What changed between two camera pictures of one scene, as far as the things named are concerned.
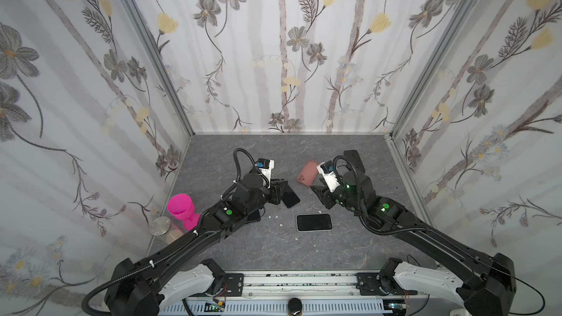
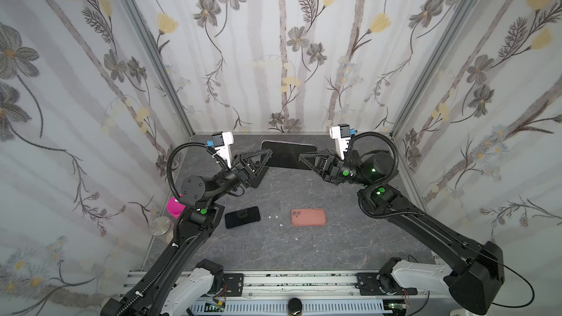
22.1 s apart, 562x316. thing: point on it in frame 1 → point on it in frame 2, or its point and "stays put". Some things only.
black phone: x=288 y=196 → x=287 y=154
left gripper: x=276 y=194 → x=248 y=157
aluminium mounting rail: x=304 y=284 stays put
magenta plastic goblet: x=182 y=206 stays put
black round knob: x=295 y=306 stays put
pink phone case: x=308 y=173 → x=308 y=217
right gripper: x=327 y=195 → x=331 y=168
